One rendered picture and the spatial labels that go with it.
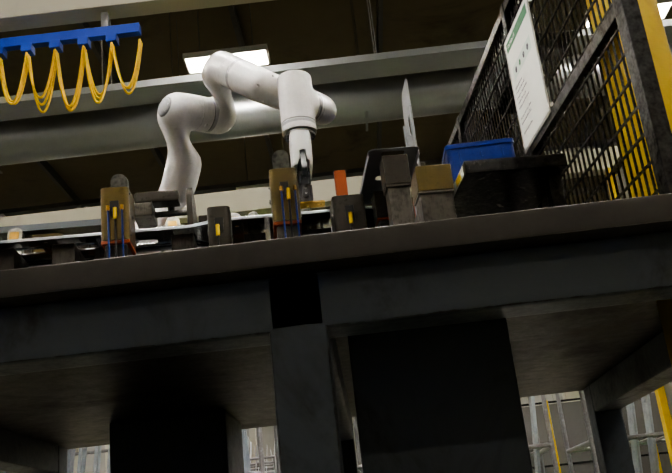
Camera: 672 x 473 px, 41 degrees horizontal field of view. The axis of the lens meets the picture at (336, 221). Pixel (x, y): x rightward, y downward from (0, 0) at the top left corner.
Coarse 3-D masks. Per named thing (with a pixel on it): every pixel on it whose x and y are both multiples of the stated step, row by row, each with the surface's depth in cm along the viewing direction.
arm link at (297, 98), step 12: (288, 72) 217; (300, 72) 217; (288, 84) 216; (300, 84) 216; (288, 96) 215; (300, 96) 215; (312, 96) 217; (288, 108) 214; (300, 108) 214; (312, 108) 216
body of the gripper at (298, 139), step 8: (288, 136) 215; (296, 136) 210; (304, 136) 211; (312, 136) 216; (296, 144) 210; (304, 144) 210; (296, 152) 209; (296, 160) 208; (312, 160) 211; (296, 168) 210; (312, 168) 212
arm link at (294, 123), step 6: (288, 120) 213; (294, 120) 213; (300, 120) 213; (306, 120) 213; (312, 120) 214; (282, 126) 215; (288, 126) 213; (294, 126) 212; (300, 126) 212; (306, 126) 213; (312, 126) 214; (282, 132) 215
